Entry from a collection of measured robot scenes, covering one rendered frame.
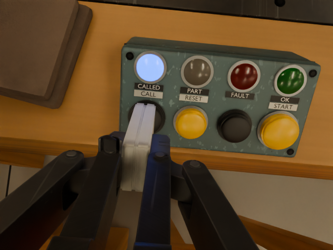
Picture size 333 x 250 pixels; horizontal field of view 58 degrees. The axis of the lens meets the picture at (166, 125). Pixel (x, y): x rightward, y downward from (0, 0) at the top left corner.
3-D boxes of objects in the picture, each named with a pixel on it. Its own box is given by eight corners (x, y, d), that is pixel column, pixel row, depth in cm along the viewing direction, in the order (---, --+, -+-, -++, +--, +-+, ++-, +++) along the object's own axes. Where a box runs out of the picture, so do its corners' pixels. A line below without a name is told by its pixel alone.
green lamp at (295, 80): (299, 96, 23) (308, 91, 22) (271, 93, 23) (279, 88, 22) (299, 74, 23) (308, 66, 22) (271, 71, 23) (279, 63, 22)
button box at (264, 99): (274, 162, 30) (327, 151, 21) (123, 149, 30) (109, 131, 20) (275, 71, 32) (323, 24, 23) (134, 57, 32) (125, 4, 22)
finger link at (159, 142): (145, 175, 15) (206, 181, 15) (151, 133, 19) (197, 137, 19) (143, 200, 15) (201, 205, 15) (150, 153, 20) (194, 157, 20)
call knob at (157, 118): (161, 132, 25) (161, 138, 24) (130, 129, 25) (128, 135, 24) (164, 102, 24) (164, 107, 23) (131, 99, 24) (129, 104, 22)
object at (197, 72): (209, 88, 23) (212, 81, 22) (180, 85, 23) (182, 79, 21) (210, 65, 23) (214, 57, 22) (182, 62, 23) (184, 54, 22)
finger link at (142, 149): (136, 146, 16) (149, 147, 16) (145, 102, 22) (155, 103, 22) (133, 192, 17) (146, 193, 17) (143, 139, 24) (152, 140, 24)
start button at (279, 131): (290, 147, 25) (296, 153, 24) (255, 143, 25) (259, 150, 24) (299, 113, 24) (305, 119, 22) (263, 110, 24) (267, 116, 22)
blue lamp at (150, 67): (163, 84, 23) (164, 77, 21) (135, 81, 23) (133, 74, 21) (165, 61, 23) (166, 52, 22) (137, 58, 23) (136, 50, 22)
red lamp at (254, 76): (254, 92, 23) (261, 86, 22) (226, 89, 23) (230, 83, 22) (255, 69, 23) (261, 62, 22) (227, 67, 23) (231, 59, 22)
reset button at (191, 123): (203, 136, 24) (204, 142, 23) (174, 133, 24) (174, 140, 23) (207, 108, 24) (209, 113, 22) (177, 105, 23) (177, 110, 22)
